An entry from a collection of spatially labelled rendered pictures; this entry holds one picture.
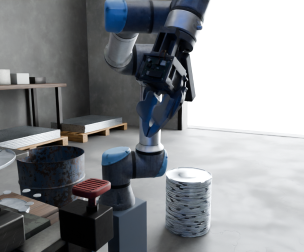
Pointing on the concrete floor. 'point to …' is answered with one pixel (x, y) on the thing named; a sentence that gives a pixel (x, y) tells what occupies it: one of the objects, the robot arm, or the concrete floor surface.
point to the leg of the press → (46, 241)
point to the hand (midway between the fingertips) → (150, 132)
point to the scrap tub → (52, 174)
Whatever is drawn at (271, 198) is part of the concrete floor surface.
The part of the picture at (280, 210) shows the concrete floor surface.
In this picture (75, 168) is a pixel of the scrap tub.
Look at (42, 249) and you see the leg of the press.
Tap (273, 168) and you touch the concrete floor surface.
